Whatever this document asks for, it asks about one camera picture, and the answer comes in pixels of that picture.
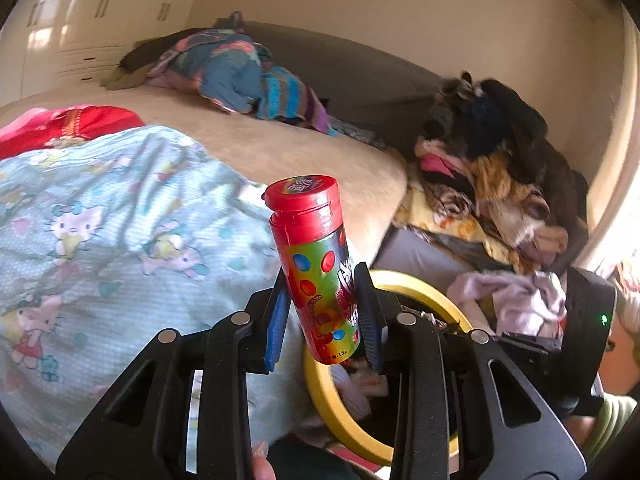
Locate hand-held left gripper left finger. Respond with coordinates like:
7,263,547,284
55,267,293,480

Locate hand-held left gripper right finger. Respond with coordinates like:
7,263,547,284
352,262,587,480

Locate red white wrapper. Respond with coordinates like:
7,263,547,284
357,377,391,397

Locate red candy tube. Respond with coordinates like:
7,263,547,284
264,175,362,365

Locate yellow-rimmed black bin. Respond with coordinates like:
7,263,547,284
303,269,476,467

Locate person's right forearm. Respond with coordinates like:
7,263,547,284
565,392,639,466

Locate person's right hand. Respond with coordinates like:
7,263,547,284
597,289,640,395

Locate person's left hand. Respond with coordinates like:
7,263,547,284
251,440,279,480

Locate pale lilac cloth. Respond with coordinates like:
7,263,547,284
447,270,569,337

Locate yellow cartoon blanket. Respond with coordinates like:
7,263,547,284
394,185,526,272

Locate tiger-striped cloth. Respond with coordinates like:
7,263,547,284
434,185,482,227

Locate dark teal cloth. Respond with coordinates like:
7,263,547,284
270,435,362,480

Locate yellow knitted cloth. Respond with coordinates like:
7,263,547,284
475,154,547,212

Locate beige bed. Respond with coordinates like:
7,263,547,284
0,82,409,267

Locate light blue cat-printed blanket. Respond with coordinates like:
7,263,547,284
0,125,312,472

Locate pink garment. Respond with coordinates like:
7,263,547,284
419,141,472,177

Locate dark floral cloth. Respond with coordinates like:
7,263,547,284
327,115,387,149

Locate black clothing pile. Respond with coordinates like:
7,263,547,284
425,71,592,267

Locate striped blanket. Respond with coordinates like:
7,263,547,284
255,66,337,134

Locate grey bed headboard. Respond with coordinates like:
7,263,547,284
240,21,451,152

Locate blue floral quilt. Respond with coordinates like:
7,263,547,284
155,27,274,114

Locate red blanket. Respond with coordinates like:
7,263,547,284
0,105,146,162

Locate dark brown clothes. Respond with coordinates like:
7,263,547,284
100,40,177,92

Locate cream glossy wardrobe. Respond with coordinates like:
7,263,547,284
0,0,201,106

